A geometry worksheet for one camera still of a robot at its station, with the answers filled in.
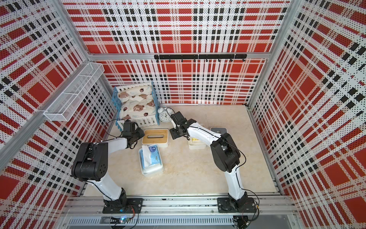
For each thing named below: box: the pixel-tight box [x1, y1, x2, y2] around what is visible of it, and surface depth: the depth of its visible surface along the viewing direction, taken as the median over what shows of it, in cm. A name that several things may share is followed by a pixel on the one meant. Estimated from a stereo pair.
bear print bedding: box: [117, 85, 156, 120], surface depth 110 cm
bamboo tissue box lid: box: [142, 128, 169, 145], surface depth 97 cm
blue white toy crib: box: [111, 81, 160, 132], surface depth 110 cm
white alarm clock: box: [157, 107, 174, 123], surface depth 107 cm
